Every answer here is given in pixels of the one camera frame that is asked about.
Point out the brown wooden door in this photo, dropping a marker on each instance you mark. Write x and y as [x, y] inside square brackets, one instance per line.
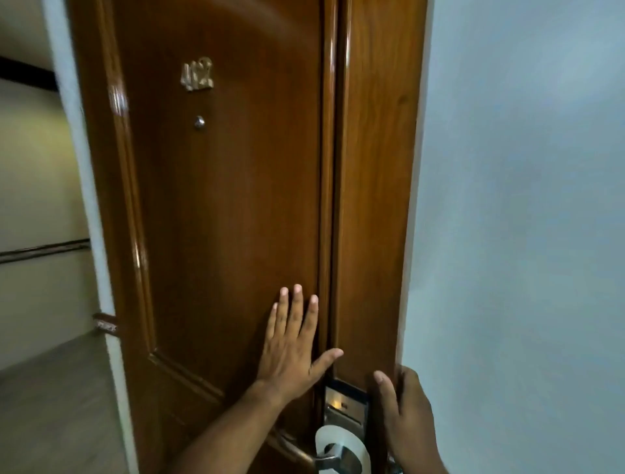
[219, 205]

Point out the person's right hand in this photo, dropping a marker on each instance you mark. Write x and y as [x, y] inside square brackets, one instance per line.
[412, 429]

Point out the person's left little finger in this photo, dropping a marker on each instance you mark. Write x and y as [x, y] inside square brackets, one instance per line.
[271, 322]

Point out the silver door peephole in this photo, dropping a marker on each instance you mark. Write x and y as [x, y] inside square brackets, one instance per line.
[199, 122]

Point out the person's left thumb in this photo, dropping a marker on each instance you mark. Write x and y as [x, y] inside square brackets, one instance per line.
[326, 365]

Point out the dark wall rail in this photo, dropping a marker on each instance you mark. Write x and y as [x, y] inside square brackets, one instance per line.
[44, 250]

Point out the person's left forearm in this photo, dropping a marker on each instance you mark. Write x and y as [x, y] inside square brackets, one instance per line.
[229, 434]

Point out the white door hanger sign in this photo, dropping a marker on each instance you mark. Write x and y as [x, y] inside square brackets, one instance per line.
[356, 442]

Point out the brown wooden skirting strip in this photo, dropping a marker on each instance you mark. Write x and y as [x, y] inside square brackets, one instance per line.
[106, 324]

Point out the person's right thumb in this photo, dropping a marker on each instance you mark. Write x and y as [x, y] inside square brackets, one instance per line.
[386, 396]

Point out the silver electronic door lock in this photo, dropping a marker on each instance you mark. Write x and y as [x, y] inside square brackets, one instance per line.
[344, 408]

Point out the person's left middle finger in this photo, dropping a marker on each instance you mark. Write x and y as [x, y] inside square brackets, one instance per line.
[295, 310]

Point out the person's left hand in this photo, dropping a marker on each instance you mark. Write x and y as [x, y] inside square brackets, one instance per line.
[288, 356]

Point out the brass door number plate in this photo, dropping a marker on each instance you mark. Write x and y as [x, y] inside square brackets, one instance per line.
[197, 74]

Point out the dark ceiling beam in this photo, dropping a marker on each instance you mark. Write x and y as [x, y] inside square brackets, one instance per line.
[27, 74]

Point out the brown wooden door frame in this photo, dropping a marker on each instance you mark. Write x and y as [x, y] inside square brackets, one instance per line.
[381, 185]

